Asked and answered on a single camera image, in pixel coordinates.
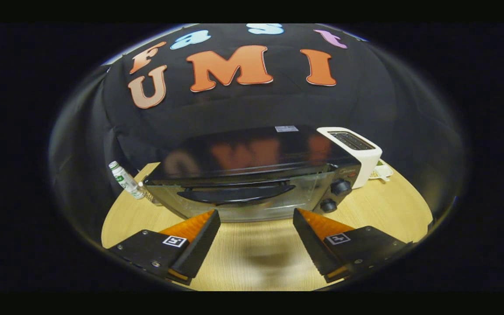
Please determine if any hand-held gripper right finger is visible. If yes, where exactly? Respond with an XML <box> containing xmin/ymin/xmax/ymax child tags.
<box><xmin>292</xmin><ymin>208</ymin><xmax>412</xmax><ymax>284</ymax></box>

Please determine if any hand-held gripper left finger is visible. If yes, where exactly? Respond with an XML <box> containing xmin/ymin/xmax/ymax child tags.
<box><xmin>108</xmin><ymin>210</ymin><xmax>221</xmax><ymax>286</ymax></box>

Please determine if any black toaster oven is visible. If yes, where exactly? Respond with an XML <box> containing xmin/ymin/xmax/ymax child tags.
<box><xmin>143</xmin><ymin>126</ymin><xmax>362</xmax><ymax>223</ymax></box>

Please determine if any white pop-up toaster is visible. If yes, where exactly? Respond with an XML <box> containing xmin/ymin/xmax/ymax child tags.
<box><xmin>317</xmin><ymin>127</ymin><xmax>383</xmax><ymax>189</ymax></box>

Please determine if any white bottle with green label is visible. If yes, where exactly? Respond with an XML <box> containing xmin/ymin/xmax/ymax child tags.
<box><xmin>108</xmin><ymin>161</ymin><xmax>145</xmax><ymax>200</ymax></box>

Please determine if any metal wire basket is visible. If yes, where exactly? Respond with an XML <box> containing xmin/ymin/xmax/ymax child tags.
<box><xmin>137</xmin><ymin>182</ymin><xmax>164</xmax><ymax>206</ymax></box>

